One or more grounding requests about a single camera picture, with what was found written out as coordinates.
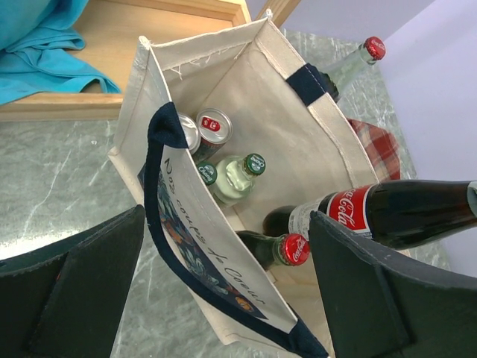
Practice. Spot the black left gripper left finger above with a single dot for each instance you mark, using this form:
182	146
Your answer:
66	299

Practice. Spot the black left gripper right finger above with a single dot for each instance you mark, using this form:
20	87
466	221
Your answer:
381	303

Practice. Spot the coca-cola glass bottle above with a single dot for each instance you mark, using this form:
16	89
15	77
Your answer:
400	214
291	249
339	75

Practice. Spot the beige canvas tote bag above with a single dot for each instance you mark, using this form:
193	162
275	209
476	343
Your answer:
277	109

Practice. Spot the red plaid cloth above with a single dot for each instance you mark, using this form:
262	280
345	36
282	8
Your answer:
381	147

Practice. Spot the right green cap clear bottle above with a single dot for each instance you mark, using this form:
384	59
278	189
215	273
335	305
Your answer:
236	177

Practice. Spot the green cap clear bottle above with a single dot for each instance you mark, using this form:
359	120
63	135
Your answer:
208	172
236	177

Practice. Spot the left green cap clear bottle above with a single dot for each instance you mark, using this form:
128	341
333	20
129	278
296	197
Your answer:
208	172

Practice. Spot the silver top drink can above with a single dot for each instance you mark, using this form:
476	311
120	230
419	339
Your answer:
191	132

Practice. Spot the red tab drink can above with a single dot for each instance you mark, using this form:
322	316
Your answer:
215	129

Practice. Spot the turquoise t-shirt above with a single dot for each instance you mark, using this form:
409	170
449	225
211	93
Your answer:
35	38

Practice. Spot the wooden clothes rack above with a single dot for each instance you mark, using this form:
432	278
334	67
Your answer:
111	30

